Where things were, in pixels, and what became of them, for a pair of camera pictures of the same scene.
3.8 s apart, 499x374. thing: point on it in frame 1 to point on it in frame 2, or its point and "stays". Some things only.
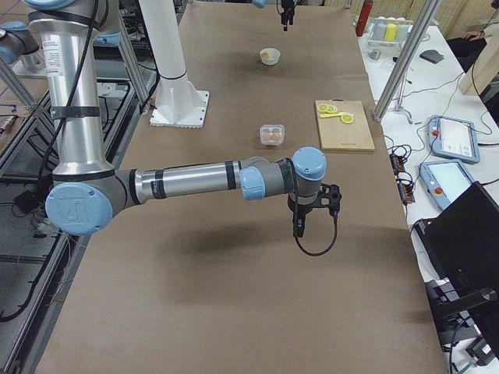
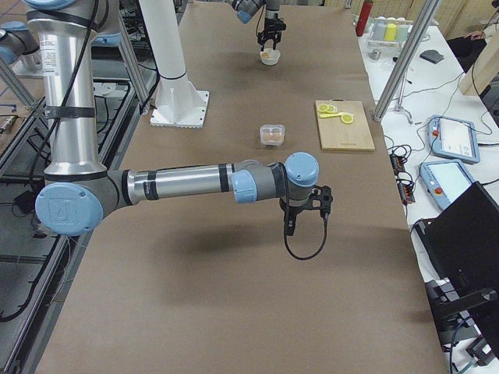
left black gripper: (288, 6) to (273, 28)
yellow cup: (391, 31) stays
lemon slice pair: (327, 107) stays
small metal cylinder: (374, 54) stays
